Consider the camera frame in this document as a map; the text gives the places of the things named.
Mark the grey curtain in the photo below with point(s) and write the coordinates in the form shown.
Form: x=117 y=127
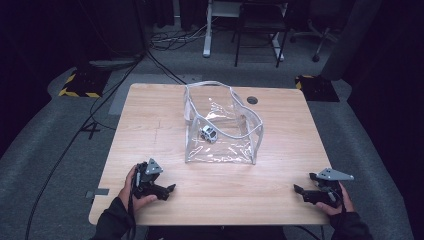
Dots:
x=350 y=36

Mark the clear plastic zipper bag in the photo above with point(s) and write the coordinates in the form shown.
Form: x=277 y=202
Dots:
x=230 y=150

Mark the black table grommet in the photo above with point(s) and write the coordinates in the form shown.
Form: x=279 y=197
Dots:
x=252 y=100

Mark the white desk leg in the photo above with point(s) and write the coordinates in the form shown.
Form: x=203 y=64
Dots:
x=207 y=30

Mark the black metal chair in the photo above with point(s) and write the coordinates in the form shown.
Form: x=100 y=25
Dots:
x=260 y=23

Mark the person's right hand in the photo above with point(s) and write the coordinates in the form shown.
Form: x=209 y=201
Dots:
x=336 y=208

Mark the yellow black striped stand base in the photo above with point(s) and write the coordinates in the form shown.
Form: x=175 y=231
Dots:
x=316 y=88
x=85 y=83

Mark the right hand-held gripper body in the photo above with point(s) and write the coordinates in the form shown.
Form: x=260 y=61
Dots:
x=328 y=186

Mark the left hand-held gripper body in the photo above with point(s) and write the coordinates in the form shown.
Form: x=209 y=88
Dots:
x=146 y=176

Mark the office chair wheeled base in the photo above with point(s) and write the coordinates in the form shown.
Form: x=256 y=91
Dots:
x=315 y=38

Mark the grey tape strip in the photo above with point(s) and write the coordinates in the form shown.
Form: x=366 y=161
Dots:
x=98 y=192

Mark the white toy ambulance car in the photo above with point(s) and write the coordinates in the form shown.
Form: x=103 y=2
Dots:
x=209 y=133

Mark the person's left hand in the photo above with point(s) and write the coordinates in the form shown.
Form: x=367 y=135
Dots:
x=126 y=191

